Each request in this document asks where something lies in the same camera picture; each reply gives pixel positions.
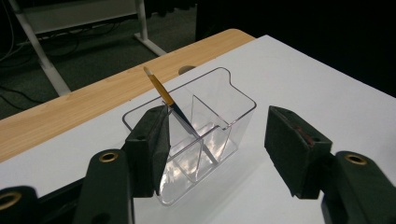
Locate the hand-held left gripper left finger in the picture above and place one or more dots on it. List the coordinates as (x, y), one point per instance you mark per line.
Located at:
(146, 149)

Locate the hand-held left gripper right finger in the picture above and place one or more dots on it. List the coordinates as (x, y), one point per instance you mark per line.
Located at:
(295, 152)

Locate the black pencil with orange end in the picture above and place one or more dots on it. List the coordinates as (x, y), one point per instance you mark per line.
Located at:
(158, 87)

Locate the clear plastic divided container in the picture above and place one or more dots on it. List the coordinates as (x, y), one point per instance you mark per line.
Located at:
(218, 102)

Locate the wooden table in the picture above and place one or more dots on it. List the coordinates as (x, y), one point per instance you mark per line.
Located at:
(93, 102)

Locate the white-legged desk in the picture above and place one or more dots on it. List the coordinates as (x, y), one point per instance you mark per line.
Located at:
(46, 63)

